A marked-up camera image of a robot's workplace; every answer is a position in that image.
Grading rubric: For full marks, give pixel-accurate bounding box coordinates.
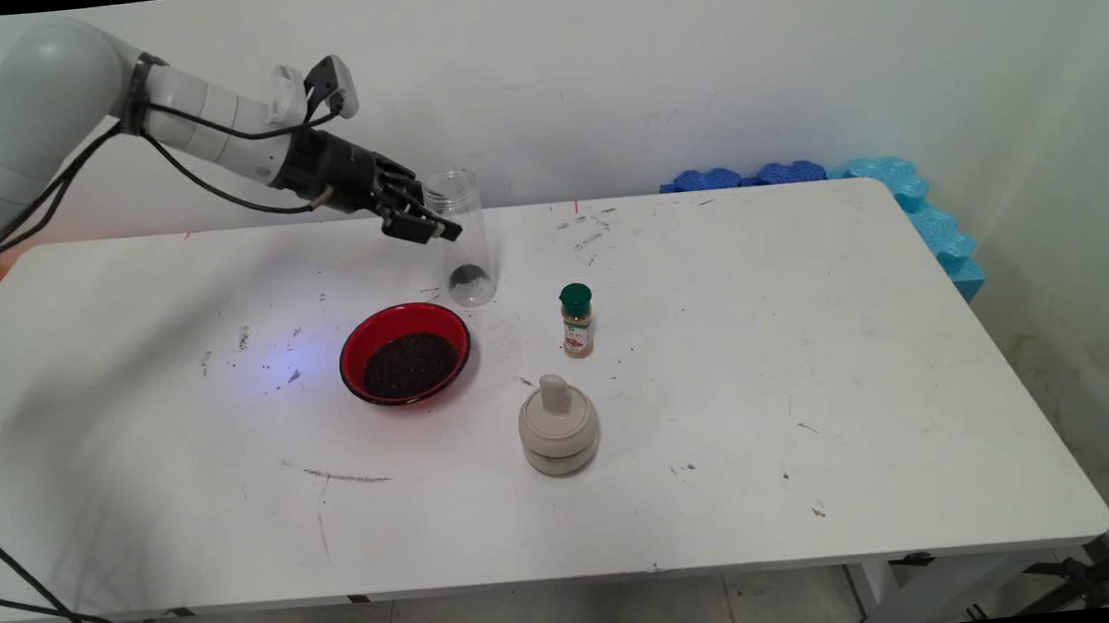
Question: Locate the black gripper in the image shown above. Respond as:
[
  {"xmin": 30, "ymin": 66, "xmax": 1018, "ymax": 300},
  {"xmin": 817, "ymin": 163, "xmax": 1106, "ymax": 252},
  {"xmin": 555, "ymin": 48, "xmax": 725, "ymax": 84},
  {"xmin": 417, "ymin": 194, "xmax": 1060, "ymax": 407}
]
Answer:
[{"xmin": 266, "ymin": 118, "xmax": 465, "ymax": 259}]

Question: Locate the clear plastic jar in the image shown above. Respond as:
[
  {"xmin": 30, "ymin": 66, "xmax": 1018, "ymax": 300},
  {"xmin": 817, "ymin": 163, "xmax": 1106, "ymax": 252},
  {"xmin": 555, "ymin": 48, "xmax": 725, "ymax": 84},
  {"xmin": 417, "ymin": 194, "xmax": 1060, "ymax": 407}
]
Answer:
[{"xmin": 420, "ymin": 165, "xmax": 498, "ymax": 311}]

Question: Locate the red bowl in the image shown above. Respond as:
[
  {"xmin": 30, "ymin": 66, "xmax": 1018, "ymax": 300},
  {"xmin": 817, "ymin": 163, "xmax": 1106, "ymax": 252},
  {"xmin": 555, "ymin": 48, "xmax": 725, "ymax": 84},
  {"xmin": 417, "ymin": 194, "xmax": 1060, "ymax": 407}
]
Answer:
[{"xmin": 335, "ymin": 298, "xmax": 477, "ymax": 412}]

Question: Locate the spice bottle green cap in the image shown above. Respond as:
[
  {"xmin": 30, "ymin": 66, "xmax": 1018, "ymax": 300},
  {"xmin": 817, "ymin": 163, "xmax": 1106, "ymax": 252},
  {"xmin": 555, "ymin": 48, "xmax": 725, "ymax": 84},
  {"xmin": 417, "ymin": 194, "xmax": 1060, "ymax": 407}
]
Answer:
[{"xmin": 556, "ymin": 281, "xmax": 600, "ymax": 361}]

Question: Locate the beige pestle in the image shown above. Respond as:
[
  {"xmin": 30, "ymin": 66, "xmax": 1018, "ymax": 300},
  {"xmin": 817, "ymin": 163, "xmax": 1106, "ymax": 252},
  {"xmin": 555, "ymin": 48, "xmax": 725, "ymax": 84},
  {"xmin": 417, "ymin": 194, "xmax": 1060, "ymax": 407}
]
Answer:
[{"xmin": 536, "ymin": 371, "xmax": 574, "ymax": 420}]

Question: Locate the beige mortar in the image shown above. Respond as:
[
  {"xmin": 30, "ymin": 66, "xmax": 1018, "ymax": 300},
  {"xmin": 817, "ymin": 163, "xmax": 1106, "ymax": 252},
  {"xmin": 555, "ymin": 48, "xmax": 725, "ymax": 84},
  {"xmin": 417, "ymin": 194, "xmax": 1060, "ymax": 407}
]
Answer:
[{"xmin": 516, "ymin": 386, "xmax": 605, "ymax": 481}]

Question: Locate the dark blue foam mat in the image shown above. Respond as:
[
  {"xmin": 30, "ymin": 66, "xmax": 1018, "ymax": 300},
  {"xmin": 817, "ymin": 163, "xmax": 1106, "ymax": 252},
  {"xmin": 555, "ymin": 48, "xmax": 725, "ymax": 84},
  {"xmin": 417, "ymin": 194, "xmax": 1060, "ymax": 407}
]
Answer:
[{"xmin": 658, "ymin": 166, "xmax": 743, "ymax": 195}]

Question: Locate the blue cloth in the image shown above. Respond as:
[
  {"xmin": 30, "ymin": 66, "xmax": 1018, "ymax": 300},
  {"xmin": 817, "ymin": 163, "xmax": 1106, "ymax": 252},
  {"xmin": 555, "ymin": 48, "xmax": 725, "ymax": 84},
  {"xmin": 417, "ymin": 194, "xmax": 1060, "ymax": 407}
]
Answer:
[{"xmin": 741, "ymin": 158, "xmax": 828, "ymax": 189}]

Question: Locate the light blue foam mat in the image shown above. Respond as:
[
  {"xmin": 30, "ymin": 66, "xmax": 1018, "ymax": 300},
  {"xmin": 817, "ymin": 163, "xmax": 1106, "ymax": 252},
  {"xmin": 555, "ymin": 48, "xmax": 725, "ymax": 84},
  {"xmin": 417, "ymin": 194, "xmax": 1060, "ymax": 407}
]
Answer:
[{"xmin": 828, "ymin": 149, "xmax": 988, "ymax": 314}]

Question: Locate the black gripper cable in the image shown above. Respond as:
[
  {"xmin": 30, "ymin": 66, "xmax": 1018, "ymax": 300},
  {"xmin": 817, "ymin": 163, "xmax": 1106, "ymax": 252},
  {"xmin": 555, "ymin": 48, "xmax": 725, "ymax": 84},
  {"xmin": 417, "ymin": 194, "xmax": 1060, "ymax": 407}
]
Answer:
[{"xmin": 0, "ymin": 105, "xmax": 342, "ymax": 286}]

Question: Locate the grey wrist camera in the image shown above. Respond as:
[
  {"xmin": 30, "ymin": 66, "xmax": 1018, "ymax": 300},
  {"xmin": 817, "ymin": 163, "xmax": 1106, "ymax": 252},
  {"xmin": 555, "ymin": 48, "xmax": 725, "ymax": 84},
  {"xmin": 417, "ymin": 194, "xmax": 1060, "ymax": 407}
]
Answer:
[{"xmin": 301, "ymin": 53, "xmax": 361, "ymax": 123}]

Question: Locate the black camera cable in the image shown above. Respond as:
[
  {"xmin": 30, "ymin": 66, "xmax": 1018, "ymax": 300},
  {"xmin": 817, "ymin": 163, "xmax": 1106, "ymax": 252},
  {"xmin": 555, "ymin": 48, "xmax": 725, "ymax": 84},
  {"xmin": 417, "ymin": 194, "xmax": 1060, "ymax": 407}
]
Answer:
[{"xmin": 0, "ymin": 84, "xmax": 354, "ymax": 283}]

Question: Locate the black hanging cable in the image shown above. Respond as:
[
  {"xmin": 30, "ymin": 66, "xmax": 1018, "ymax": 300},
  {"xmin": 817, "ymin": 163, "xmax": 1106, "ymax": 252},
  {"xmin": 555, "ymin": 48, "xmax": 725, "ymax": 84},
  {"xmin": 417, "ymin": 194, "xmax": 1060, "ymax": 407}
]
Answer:
[{"xmin": 0, "ymin": 495, "xmax": 191, "ymax": 623}]

